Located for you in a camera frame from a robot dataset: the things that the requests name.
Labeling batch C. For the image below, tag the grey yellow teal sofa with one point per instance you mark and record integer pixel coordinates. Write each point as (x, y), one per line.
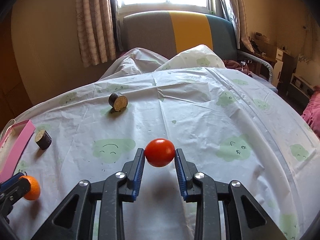
(171, 32)

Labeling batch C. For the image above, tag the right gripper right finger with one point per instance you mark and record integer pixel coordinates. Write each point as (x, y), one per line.
(244, 217)

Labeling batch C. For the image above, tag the white cloud-print tablecloth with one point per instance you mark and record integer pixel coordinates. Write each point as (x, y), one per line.
(227, 123)

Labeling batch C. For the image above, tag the red cherry tomato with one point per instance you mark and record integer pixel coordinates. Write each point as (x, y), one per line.
(159, 152)

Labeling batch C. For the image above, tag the dark cylinder piece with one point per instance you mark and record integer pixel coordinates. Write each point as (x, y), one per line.
(43, 139)
(118, 101)

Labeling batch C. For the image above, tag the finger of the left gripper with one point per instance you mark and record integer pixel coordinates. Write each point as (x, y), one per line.
(16, 190)
(8, 183)

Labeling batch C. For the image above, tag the right beige curtain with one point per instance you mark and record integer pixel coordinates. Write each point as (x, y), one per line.
(235, 12)

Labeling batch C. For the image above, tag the left beige curtain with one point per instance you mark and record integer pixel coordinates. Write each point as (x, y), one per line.
(95, 31)

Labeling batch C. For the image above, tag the pink shallow box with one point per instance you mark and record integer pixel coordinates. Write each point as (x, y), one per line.
(13, 144)

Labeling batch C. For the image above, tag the cluttered side cabinet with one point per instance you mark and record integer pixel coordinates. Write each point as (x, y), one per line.
(285, 78)

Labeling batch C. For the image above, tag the orange tangerine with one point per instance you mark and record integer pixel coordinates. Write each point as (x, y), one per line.
(35, 189)

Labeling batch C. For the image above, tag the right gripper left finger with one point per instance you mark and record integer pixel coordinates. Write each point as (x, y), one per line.
(74, 216)

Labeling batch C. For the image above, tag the beige curtain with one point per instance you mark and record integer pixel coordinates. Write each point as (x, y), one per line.
(95, 31)
(235, 12)

